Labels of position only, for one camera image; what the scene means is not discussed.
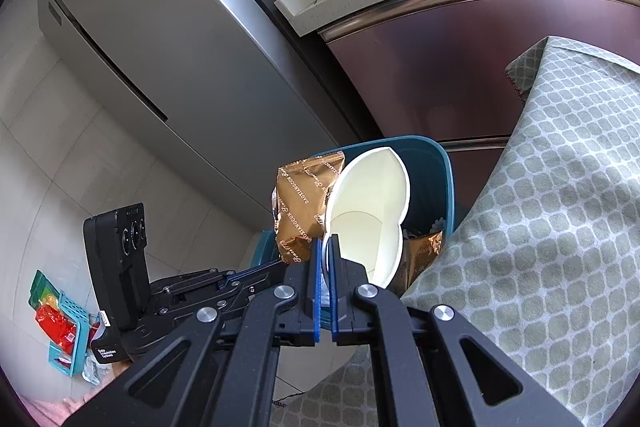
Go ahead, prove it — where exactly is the silver refrigerator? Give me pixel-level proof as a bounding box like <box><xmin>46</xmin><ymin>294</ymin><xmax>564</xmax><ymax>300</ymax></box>
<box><xmin>37</xmin><ymin>0</ymin><xmax>351</xmax><ymax>228</ymax></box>

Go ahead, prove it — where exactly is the teal plastic basket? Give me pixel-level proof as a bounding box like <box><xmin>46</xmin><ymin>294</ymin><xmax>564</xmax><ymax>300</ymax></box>
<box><xmin>47</xmin><ymin>289</ymin><xmax>93</xmax><ymax>378</ymax></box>

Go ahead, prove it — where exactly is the teal trash bin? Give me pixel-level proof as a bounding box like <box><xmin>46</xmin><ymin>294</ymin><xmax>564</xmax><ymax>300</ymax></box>
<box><xmin>247</xmin><ymin>135</ymin><xmax>457</xmax><ymax>330</ymax></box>

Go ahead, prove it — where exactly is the red snack packet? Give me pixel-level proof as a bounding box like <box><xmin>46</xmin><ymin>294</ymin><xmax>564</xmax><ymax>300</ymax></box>
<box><xmin>35</xmin><ymin>302</ymin><xmax>79</xmax><ymax>354</ymax></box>

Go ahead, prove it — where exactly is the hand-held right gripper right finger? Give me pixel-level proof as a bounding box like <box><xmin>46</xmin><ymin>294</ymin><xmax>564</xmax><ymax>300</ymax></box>
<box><xmin>327</xmin><ymin>233</ymin><xmax>586</xmax><ymax>427</ymax></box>

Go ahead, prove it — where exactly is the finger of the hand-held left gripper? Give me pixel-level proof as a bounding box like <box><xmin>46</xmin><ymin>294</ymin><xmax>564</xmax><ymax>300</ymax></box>
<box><xmin>160</xmin><ymin>268</ymin><xmax>290</xmax><ymax>324</ymax></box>
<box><xmin>149</xmin><ymin>260</ymin><xmax>284</xmax><ymax>304</ymax></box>

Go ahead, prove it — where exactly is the kitchen counter with purple cabinets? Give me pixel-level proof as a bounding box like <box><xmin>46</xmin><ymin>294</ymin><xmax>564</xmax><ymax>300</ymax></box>
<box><xmin>274</xmin><ymin>0</ymin><xmax>640</xmax><ymax>188</ymax></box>

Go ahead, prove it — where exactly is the green lattice tablecloth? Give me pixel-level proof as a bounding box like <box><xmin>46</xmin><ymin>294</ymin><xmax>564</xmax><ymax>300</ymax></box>
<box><xmin>270</xmin><ymin>36</ymin><xmax>640</xmax><ymax>427</ymax></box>

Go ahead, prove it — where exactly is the large gold snack wrapper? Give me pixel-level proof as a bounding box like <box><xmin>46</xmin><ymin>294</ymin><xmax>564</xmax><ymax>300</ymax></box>
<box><xmin>400</xmin><ymin>230</ymin><xmax>445</xmax><ymax>298</ymax></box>

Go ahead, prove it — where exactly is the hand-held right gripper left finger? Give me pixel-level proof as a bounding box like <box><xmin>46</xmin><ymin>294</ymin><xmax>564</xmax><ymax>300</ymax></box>
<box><xmin>62</xmin><ymin>234</ymin><xmax>323</xmax><ymax>427</ymax></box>

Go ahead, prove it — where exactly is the dotted paper cup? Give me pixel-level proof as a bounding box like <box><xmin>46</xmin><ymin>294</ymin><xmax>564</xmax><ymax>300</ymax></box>
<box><xmin>322</xmin><ymin>147</ymin><xmax>412</xmax><ymax>303</ymax></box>

